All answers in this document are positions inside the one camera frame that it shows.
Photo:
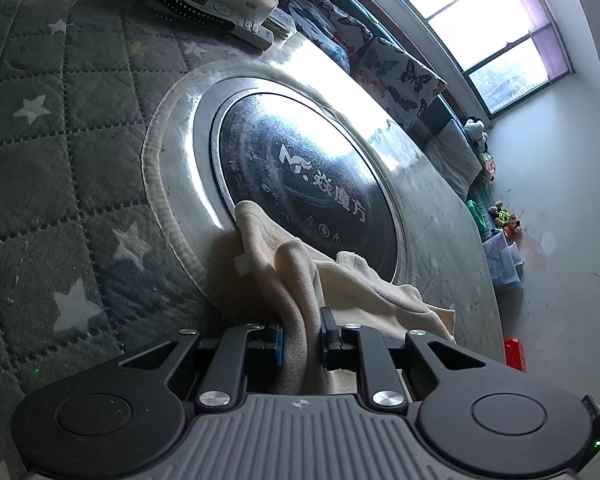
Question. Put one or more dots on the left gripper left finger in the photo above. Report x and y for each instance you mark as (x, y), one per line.
(246, 359)

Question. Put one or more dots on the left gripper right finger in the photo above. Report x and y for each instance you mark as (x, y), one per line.
(363, 351)

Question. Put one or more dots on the cream cloth garment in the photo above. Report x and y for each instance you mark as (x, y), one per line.
(288, 281)

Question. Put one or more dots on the red plastic stool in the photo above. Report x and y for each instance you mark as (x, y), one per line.
(514, 354)

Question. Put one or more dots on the clear plastic storage box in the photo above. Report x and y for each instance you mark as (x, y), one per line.
(503, 261)

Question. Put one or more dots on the green brown plush toys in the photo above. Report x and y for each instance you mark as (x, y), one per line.
(505, 220)

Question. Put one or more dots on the grey cushion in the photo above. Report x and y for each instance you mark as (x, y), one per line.
(455, 160)

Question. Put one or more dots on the black induction cooktop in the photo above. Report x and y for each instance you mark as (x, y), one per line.
(268, 143)

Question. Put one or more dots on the panda plush toy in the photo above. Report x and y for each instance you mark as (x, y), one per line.
(476, 131)

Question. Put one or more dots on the right butterfly pillow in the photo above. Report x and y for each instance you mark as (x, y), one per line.
(400, 84)

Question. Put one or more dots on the butterfly pillow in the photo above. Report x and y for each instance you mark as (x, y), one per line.
(400, 84)
(337, 33)

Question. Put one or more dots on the left butterfly pillow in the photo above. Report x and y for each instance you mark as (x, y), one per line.
(337, 33)

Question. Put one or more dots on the blue corner sofa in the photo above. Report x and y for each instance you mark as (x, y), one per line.
(435, 117)

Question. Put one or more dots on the small green white box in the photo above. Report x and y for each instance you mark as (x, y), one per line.
(280, 23)

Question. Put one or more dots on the grey quilted star tablecloth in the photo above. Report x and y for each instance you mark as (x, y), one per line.
(86, 273)

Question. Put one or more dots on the teal black device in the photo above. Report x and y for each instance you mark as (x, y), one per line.
(213, 15)

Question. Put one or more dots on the window with green frame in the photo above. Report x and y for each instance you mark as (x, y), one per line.
(504, 51)

